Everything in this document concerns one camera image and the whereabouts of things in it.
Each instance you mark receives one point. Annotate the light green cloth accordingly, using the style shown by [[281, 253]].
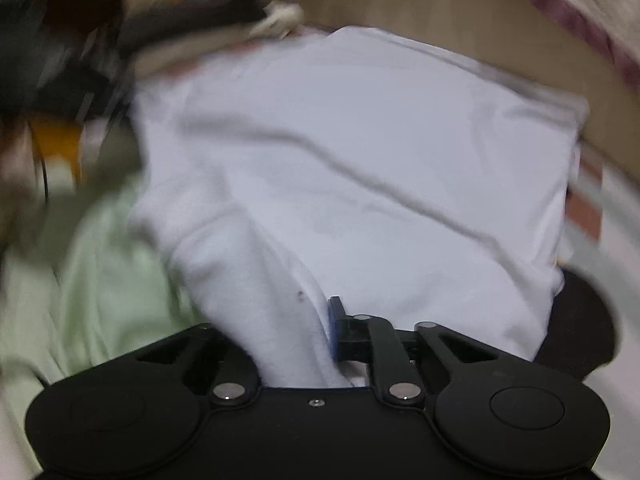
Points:
[[100, 285]]

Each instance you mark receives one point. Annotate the white shirt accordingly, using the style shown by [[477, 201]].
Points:
[[350, 160]]

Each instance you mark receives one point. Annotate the small white plush toy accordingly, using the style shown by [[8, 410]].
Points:
[[280, 15]]

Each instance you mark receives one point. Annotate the dark cloth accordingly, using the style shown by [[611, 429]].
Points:
[[580, 330]]

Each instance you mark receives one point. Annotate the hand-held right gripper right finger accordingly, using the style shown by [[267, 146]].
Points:
[[334, 330]]

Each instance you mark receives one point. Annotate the dark grey folded garment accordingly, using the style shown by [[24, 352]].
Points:
[[190, 17]]

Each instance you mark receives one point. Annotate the checked bedsheet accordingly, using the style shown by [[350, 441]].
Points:
[[585, 210]]

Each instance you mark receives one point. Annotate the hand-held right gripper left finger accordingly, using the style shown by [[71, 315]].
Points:
[[205, 345]]

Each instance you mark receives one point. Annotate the beige folded garment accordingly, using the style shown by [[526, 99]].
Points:
[[190, 50]]

